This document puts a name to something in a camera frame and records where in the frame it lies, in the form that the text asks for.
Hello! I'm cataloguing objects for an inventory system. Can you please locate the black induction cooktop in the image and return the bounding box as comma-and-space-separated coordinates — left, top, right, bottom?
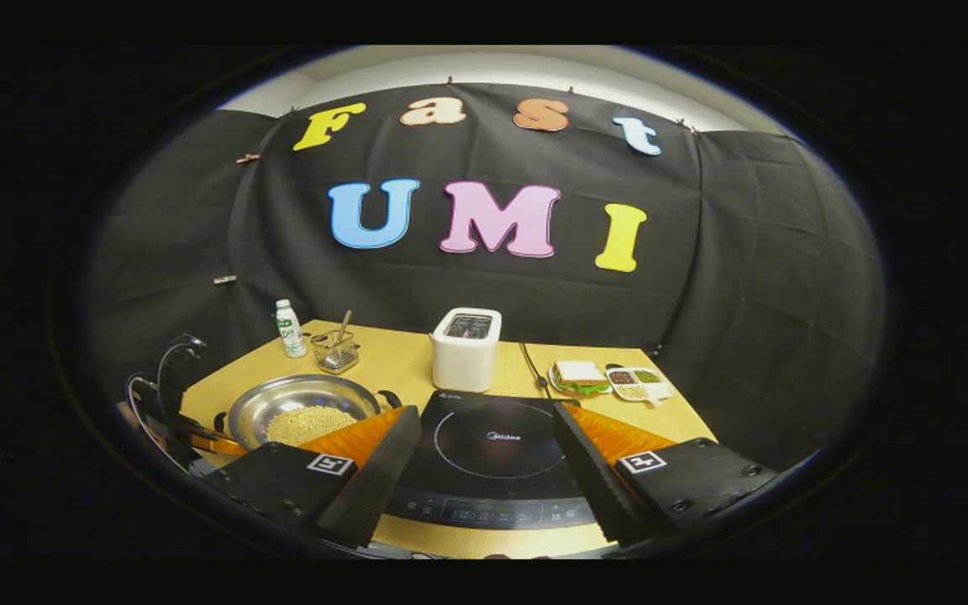
383, 388, 598, 530

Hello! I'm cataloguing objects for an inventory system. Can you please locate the white plate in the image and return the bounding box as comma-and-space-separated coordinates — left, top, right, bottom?
548, 363, 613, 397

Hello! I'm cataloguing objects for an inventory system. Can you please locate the sandwich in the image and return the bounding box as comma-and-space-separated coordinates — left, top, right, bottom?
555, 360, 609, 394

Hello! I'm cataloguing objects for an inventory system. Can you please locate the dark power cord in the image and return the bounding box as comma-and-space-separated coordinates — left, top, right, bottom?
520, 342, 550, 392

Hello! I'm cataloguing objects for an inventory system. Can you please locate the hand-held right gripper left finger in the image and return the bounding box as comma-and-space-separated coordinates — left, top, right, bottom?
203, 405, 423, 549

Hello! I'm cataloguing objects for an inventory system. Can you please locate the pile of yellow soybeans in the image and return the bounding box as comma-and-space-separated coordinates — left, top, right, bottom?
266, 406, 359, 447

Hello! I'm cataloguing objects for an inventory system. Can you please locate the metal wire utensil holder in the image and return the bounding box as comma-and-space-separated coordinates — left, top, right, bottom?
311, 329, 360, 375

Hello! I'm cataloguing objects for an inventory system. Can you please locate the white divided dish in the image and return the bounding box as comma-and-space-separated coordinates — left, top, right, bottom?
606, 365, 674, 404

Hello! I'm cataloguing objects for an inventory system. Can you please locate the stainless steel pot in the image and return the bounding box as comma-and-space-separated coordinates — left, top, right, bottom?
213, 374, 403, 450

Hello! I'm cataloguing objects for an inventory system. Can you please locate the white toaster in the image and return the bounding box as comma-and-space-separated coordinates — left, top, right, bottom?
431, 308, 502, 393

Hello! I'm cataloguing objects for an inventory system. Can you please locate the white milk drink bottle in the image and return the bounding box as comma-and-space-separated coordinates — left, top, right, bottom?
275, 299, 308, 359

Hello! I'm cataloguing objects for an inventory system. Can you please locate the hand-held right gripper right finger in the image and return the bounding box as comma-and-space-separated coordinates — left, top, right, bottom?
553, 402, 779, 545

